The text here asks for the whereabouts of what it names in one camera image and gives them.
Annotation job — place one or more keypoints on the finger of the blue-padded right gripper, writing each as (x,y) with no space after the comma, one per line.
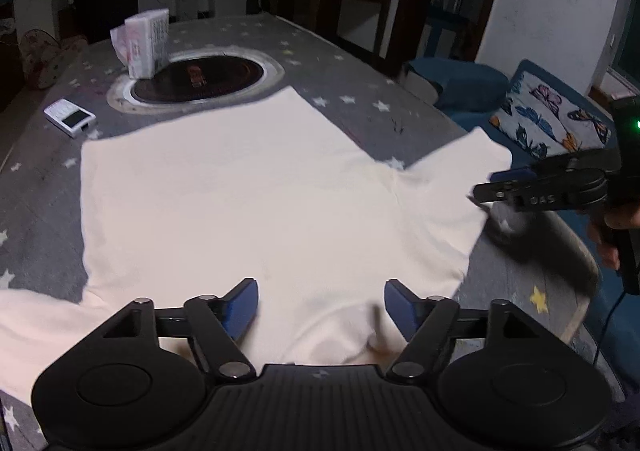
(514,174)

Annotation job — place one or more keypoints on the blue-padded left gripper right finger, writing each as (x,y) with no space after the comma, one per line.
(425,324)

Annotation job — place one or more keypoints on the butterfly patterned cushion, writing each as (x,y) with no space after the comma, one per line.
(542,122)

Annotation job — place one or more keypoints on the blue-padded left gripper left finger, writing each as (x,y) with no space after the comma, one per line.
(218,325)

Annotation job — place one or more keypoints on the polka dot play tent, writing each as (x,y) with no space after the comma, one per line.
(45,59)

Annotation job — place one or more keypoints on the tissue paper pack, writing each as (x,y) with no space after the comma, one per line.
(141,43)

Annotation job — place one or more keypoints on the round black induction cooktop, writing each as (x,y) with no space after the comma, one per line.
(196,79)

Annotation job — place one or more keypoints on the person's right hand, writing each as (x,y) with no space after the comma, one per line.
(602,230)

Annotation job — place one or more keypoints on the grey star-patterned table cover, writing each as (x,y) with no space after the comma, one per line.
(40,193)

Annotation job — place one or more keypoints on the white remote control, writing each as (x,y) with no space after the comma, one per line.
(69,117)

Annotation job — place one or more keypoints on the cream sweatshirt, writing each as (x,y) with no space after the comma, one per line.
(272,191)

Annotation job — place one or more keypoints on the dark wooden side table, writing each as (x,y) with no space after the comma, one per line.
(358,22)

